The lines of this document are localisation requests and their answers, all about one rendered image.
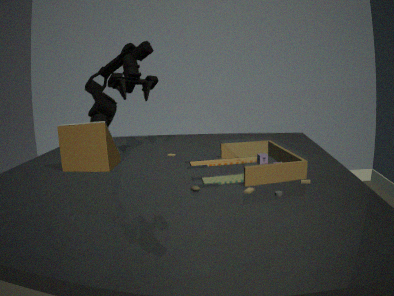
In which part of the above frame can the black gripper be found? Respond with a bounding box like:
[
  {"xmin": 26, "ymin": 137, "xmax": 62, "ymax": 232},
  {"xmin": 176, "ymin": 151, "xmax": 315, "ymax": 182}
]
[{"xmin": 108, "ymin": 62, "xmax": 158, "ymax": 101}]

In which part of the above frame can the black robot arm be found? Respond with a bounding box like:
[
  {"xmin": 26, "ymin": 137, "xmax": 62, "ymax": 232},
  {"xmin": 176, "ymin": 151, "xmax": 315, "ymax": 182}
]
[{"xmin": 85, "ymin": 41, "xmax": 153, "ymax": 127}]

